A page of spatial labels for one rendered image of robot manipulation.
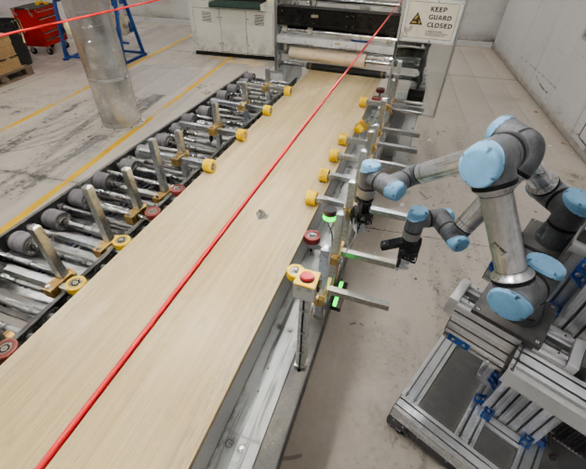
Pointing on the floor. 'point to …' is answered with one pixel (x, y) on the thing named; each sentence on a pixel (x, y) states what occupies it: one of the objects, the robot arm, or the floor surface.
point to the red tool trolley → (31, 16)
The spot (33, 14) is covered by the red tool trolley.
